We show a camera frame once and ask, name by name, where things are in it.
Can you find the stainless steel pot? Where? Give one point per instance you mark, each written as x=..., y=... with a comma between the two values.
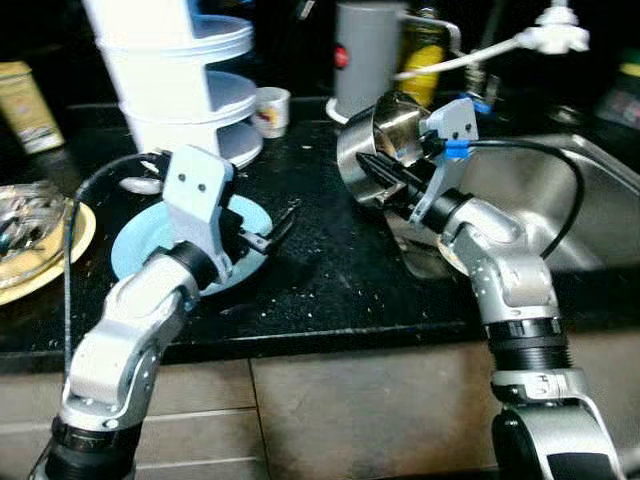
x=385, y=125

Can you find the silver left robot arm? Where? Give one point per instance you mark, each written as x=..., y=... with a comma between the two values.
x=130, y=330

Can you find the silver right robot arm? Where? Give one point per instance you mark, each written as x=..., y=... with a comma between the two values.
x=520, y=290

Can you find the patterned plate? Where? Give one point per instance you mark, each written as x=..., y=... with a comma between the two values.
x=452, y=258

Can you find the light blue plate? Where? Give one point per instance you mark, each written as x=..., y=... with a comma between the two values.
x=140, y=250

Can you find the blue faucet fitting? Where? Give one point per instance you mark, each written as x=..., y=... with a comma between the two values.
x=481, y=103

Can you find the grey cylinder with red button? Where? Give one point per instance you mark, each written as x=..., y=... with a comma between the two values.
x=370, y=60

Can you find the yellow oil bottle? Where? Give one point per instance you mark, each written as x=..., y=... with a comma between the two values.
x=425, y=60

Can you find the small white printed cup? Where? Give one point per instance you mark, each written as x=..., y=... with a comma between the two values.
x=272, y=110

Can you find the grey cabinet drawer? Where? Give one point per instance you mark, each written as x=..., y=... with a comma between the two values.
x=200, y=440
x=210, y=390

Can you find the white tiered storage rack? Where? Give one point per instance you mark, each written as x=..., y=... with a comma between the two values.
x=170, y=70

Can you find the cream yellow plate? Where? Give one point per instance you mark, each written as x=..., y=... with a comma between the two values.
x=60, y=265

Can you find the stainless steel sink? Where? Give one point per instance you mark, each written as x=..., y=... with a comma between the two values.
x=610, y=210

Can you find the grey cabinet door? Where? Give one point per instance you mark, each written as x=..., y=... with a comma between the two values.
x=380, y=410

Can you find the shallow steel bowl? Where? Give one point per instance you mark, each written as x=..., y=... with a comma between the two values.
x=30, y=220

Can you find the yellow tea tin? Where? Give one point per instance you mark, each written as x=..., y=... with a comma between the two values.
x=30, y=110

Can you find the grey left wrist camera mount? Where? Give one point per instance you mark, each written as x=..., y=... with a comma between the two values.
x=200, y=200

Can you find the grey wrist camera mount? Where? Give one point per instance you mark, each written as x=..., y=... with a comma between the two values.
x=450, y=125
x=200, y=200

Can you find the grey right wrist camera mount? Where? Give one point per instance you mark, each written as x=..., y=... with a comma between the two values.
x=450, y=125

